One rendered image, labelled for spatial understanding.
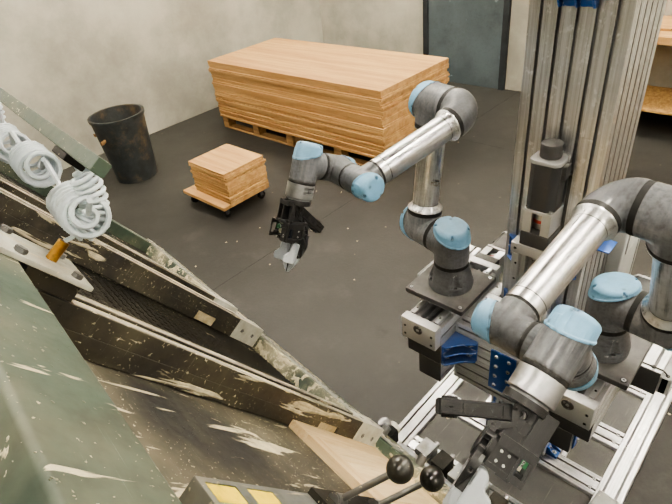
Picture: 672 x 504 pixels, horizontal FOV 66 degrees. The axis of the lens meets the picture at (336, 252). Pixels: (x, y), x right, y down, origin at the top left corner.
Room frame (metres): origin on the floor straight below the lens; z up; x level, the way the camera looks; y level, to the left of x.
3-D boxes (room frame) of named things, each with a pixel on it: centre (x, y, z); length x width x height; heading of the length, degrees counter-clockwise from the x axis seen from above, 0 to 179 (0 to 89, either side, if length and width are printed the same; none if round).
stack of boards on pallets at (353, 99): (5.50, -0.07, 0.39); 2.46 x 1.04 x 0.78; 43
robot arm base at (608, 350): (1.02, -0.72, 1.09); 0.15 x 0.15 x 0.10
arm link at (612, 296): (1.02, -0.72, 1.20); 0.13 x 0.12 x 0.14; 38
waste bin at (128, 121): (4.99, 1.92, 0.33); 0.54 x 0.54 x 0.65
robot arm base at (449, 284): (1.38, -0.38, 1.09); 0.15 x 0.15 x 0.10
